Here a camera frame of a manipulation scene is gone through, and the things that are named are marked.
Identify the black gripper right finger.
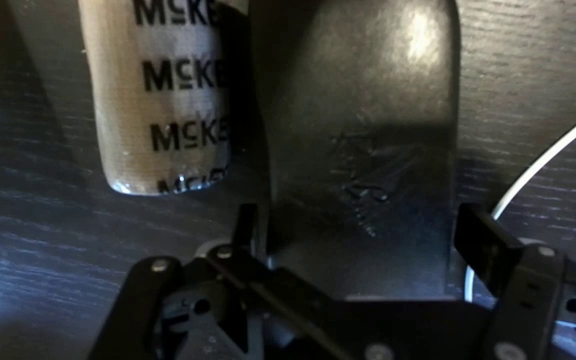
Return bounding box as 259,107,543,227
453,201,576,360

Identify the white charging cable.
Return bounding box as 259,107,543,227
461,98,576,304

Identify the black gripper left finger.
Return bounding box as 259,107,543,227
86,201,369,360

